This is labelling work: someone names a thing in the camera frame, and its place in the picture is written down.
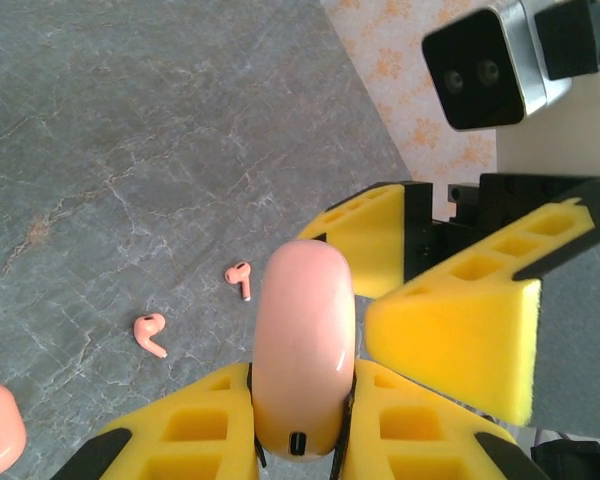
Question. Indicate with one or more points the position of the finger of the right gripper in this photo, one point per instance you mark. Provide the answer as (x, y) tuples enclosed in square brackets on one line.
[(375, 245), (450, 345)]

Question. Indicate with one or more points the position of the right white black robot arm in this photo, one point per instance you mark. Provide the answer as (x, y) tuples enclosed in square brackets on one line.
[(575, 460)]

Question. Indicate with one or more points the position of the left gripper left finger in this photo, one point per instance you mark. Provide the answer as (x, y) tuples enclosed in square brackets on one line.
[(190, 430)]

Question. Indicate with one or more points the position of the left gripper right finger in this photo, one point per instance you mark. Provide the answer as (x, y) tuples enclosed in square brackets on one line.
[(410, 450)]

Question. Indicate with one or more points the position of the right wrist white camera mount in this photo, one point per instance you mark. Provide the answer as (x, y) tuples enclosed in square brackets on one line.
[(575, 130)]

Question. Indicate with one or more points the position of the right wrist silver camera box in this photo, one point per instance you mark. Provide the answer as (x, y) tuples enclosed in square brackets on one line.
[(475, 70)]

